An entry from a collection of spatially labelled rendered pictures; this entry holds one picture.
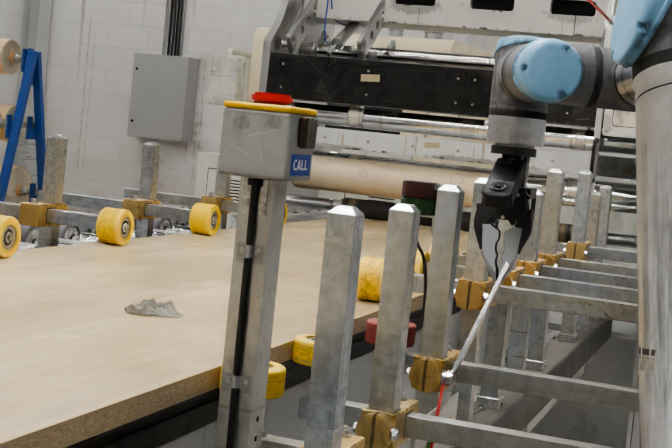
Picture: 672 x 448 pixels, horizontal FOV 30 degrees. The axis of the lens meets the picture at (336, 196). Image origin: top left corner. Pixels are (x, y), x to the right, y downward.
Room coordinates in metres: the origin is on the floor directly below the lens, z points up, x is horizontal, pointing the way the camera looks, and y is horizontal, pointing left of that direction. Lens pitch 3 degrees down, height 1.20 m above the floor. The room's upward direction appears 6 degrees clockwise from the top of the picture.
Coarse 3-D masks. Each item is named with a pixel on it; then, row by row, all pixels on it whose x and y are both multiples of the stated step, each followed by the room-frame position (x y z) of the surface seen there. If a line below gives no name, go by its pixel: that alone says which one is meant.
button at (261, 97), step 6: (252, 96) 1.18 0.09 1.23; (258, 96) 1.17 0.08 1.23; (264, 96) 1.17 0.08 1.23; (270, 96) 1.17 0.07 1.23; (276, 96) 1.17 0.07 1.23; (282, 96) 1.18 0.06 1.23; (288, 96) 1.18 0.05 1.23; (258, 102) 1.18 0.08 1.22; (264, 102) 1.17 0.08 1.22; (270, 102) 1.17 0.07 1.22; (276, 102) 1.17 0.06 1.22; (282, 102) 1.18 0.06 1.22; (288, 102) 1.18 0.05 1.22
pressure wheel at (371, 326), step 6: (372, 318) 1.99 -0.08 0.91; (366, 324) 1.97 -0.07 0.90; (372, 324) 1.95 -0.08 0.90; (414, 324) 1.97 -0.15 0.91; (366, 330) 1.97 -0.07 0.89; (372, 330) 1.95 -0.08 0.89; (408, 330) 1.94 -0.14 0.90; (414, 330) 1.96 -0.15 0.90; (366, 336) 1.96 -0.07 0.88; (372, 336) 1.95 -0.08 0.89; (408, 336) 1.94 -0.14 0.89; (414, 336) 1.96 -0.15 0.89; (372, 342) 1.95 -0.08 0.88; (408, 342) 1.95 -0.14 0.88; (414, 342) 1.97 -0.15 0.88
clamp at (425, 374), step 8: (448, 352) 1.95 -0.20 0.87; (456, 352) 1.96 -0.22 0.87; (416, 360) 1.89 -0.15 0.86; (424, 360) 1.87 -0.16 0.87; (432, 360) 1.87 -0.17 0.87; (440, 360) 1.88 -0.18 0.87; (448, 360) 1.90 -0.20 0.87; (408, 368) 1.89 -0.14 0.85; (416, 368) 1.87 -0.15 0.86; (424, 368) 1.87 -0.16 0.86; (432, 368) 1.86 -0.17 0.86; (440, 368) 1.87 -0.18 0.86; (448, 368) 1.90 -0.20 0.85; (408, 376) 1.89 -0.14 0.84; (416, 376) 1.87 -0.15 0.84; (424, 376) 1.87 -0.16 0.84; (432, 376) 1.86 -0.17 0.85; (440, 376) 1.86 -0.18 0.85; (416, 384) 1.87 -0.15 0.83; (424, 384) 1.87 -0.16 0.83; (432, 384) 1.86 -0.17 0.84; (440, 384) 1.88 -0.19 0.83; (424, 392) 1.87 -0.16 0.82
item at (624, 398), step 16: (464, 368) 1.92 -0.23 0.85; (480, 368) 1.91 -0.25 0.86; (496, 368) 1.91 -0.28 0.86; (480, 384) 1.91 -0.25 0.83; (496, 384) 1.90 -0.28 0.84; (512, 384) 1.89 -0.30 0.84; (528, 384) 1.88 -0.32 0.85; (544, 384) 1.88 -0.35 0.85; (560, 384) 1.87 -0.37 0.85; (576, 384) 1.86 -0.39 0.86; (592, 384) 1.86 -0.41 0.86; (608, 384) 1.87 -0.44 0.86; (576, 400) 1.86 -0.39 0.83; (592, 400) 1.85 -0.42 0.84; (608, 400) 1.85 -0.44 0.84; (624, 400) 1.84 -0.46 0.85
